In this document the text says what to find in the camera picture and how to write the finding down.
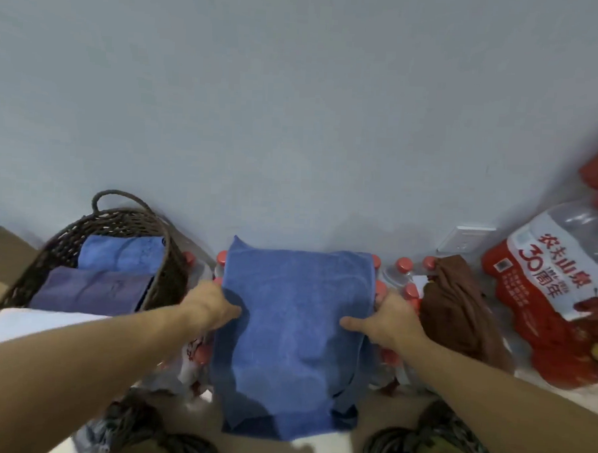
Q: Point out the person's left hand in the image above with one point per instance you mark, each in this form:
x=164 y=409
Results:
x=209 y=306

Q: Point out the person's right hand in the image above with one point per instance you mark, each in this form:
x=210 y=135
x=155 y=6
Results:
x=394 y=322

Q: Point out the dark brown wicker basket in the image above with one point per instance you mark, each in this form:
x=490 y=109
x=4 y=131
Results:
x=173 y=277

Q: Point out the brown towel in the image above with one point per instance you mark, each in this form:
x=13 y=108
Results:
x=453 y=309

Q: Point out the light blue towel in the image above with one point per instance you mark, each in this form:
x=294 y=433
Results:
x=120 y=253
x=290 y=322

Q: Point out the dark grey towel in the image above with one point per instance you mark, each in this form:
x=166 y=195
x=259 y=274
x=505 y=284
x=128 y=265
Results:
x=88 y=291

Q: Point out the cream towel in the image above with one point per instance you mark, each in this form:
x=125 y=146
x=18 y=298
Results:
x=32 y=321

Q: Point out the person's left forearm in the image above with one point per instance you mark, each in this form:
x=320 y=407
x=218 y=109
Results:
x=75 y=367

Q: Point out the person's right forearm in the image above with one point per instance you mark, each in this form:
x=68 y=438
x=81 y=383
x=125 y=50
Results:
x=508 y=416

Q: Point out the person's right grey shoe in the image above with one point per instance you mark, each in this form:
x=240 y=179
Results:
x=393 y=450

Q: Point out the person's grey shoe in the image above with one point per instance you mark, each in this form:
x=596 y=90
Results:
x=393 y=450
x=132 y=424

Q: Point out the person's left grey shoe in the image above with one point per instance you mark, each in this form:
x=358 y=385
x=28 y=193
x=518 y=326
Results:
x=132 y=424

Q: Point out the brown paper bag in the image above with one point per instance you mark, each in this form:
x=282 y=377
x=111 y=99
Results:
x=5 y=265

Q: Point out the white wall socket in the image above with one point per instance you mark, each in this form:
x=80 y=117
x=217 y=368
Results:
x=464 y=239

